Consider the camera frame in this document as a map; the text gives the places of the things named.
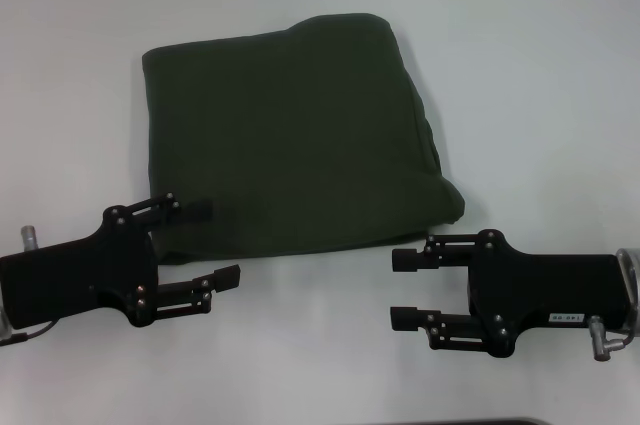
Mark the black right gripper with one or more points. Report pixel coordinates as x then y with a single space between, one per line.
540 285

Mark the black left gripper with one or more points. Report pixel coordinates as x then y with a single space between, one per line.
75 280

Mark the dark green printed t-shirt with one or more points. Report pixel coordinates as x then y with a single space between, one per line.
290 135

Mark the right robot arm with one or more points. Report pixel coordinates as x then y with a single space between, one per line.
631 290

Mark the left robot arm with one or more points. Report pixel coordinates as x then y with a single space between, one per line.
4 322

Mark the dark flat object edge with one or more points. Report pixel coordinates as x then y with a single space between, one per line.
487 422

